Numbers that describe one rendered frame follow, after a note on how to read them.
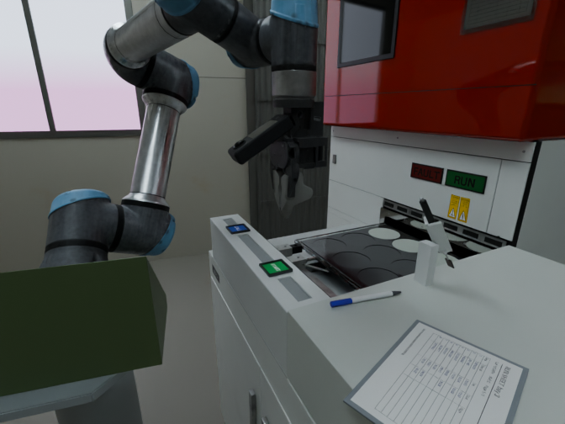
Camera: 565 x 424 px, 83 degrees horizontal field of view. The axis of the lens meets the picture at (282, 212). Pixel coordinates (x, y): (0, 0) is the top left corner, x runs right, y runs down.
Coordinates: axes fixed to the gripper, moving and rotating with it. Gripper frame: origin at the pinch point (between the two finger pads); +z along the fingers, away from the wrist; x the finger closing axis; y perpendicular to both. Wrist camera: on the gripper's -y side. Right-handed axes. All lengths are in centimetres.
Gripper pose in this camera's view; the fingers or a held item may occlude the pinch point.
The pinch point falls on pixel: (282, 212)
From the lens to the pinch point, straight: 60.0
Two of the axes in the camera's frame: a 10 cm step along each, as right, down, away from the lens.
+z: 0.0, 9.5, 3.1
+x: -4.4, -2.8, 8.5
